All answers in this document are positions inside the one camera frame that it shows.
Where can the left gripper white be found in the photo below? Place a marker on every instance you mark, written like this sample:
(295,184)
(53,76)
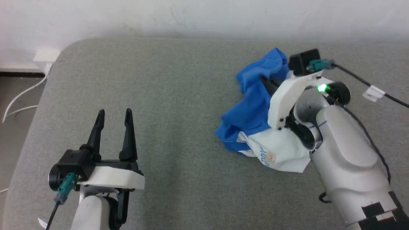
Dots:
(115,177)

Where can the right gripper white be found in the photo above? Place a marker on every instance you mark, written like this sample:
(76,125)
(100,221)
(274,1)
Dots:
(287,95)

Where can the blue and white shirt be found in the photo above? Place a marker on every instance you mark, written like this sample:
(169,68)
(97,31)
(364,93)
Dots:
(252,108)

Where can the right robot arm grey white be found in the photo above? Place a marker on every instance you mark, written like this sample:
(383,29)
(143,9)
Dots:
(348,159)

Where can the grey fabric sofa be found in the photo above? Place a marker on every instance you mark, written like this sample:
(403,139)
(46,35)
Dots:
(179,95)

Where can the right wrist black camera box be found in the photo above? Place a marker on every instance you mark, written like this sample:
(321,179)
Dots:
(303,62)

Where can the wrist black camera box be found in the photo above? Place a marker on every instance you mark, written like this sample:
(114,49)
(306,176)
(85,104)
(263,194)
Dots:
(75,161)
(303,62)

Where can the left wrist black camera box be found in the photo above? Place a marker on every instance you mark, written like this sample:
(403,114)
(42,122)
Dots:
(75,161)

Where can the right camera teal connector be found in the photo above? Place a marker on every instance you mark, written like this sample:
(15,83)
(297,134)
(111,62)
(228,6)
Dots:
(319,65)

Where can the camera teal connector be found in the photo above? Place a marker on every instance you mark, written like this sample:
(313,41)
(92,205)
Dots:
(66,187)
(319,65)

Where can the left camera teal connector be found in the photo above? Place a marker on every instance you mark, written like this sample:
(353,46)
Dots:
(66,187)

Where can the white wall socket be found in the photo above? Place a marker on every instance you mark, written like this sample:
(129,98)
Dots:
(46,55)

